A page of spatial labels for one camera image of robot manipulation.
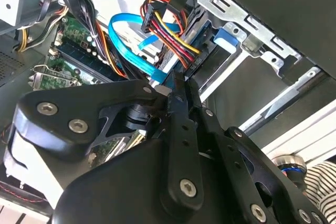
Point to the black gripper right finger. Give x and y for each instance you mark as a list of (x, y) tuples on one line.
[(246, 169)]

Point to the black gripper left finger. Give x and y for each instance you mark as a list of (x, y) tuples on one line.
[(63, 103)]

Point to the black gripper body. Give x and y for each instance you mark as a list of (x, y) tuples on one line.
[(118, 195)]

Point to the hard disk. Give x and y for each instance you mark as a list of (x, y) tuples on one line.
[(203, 33)]

